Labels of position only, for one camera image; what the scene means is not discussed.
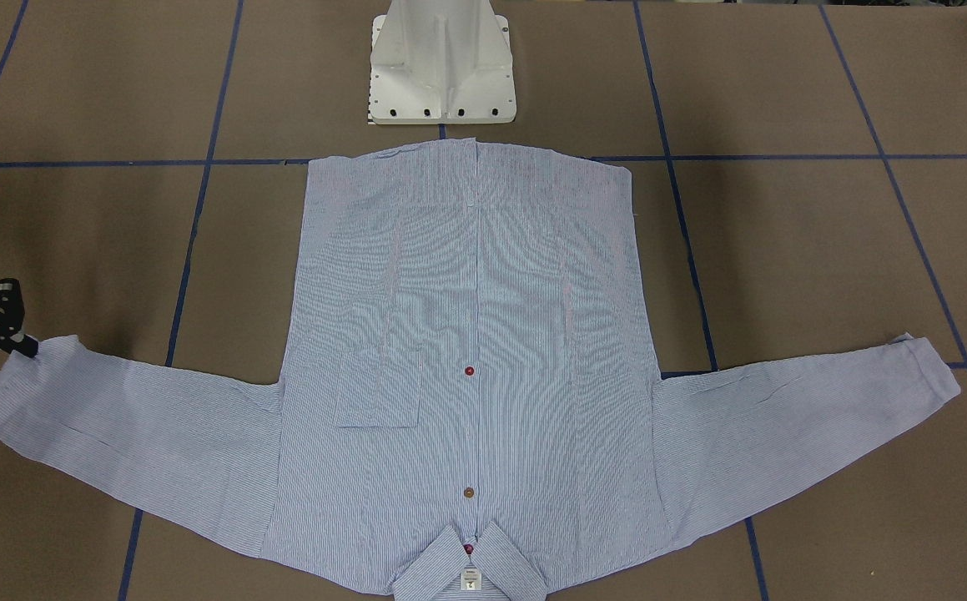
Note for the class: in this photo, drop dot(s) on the blue striped button shirt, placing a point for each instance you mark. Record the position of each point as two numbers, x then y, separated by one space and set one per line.
469 403

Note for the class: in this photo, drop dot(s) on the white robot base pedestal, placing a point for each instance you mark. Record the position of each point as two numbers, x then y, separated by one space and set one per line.
441 62

